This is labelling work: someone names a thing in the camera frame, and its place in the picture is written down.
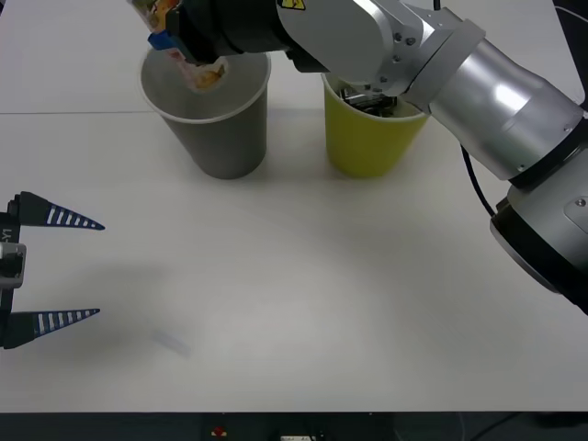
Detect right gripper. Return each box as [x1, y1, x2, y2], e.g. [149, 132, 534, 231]
[147, 0, 232, 65]

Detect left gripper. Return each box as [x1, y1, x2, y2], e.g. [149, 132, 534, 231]
[0, 190, 107, 351]

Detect plastic bottle with red cap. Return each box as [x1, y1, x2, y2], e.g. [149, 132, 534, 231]
[127, 0, 231, 95]

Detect grey plastic bin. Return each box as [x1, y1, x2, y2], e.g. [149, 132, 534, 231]
[137, 48, 273, 181]

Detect black drink can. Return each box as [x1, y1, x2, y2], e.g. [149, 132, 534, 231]
[336, 81, 400, 117]

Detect yellow-green plastic bin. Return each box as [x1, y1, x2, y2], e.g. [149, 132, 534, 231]
[320, 72, 433, 180]

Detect thin cable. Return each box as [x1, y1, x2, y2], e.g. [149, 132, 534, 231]
[554, 5, 588, 22]

